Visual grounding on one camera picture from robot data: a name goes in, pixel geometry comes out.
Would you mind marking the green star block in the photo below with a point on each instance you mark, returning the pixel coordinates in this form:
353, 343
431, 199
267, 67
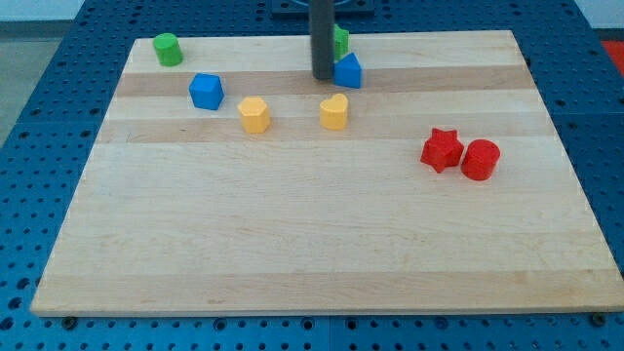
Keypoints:
341, 42

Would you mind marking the red star block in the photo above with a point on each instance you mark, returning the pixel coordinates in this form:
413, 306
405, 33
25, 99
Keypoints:
442, 150

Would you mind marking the yellow heart block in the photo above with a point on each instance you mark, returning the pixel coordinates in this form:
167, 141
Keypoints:
334, 112

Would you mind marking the light wooden board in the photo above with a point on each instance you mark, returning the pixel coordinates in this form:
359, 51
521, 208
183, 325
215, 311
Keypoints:
180, 213

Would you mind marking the yellow hexagon block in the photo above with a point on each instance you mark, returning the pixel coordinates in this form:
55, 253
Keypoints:
255, 115

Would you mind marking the blue triangle block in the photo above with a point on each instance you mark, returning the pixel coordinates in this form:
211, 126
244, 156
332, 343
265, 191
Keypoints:
347, 72

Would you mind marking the blue cube block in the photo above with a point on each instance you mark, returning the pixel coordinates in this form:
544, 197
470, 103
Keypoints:
206, 91

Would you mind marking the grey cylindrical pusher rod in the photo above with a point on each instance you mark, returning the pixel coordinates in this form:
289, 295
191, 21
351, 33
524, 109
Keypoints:
321, 21

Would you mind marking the red cylinder block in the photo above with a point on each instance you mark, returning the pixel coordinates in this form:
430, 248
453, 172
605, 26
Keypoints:
480, 160

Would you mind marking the green cylinder block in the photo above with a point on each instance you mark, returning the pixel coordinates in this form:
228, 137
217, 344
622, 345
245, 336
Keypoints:
167, 49

